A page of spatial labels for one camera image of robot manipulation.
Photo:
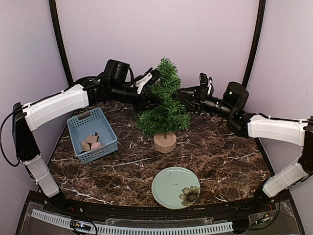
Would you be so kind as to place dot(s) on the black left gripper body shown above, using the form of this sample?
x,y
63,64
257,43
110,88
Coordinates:
x,y
118,94

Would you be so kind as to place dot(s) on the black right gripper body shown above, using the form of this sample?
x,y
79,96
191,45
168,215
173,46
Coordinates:
x,y
207,105

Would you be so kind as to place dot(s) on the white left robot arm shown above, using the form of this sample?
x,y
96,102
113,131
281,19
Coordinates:
x,y
85,92

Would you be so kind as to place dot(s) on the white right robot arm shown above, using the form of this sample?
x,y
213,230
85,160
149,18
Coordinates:
x,y
251,125

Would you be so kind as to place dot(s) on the small green christmas tree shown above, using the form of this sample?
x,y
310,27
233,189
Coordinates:
x,y
162,122

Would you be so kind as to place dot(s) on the blue plastic basket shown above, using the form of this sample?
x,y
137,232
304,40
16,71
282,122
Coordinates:
x,y
92,122

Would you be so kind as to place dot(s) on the pink ornament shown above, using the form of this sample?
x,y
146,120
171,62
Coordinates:
x,y
95,145

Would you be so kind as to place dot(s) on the tan wooden ornaments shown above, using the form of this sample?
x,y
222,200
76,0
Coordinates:
x,y
89,140

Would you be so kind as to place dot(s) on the green flower plate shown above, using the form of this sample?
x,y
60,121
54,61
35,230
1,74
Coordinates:
x,y
176,188

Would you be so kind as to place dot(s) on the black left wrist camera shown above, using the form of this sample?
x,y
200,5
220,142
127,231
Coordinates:
x,y
146,79

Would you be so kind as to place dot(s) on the black right frame post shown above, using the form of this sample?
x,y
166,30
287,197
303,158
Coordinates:
x,y
255,42

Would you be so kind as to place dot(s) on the black frame post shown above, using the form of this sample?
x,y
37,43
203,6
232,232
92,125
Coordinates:
x,y
59,40
255,42

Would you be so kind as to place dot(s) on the white cable duct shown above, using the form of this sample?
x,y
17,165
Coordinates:
x,y
133,227

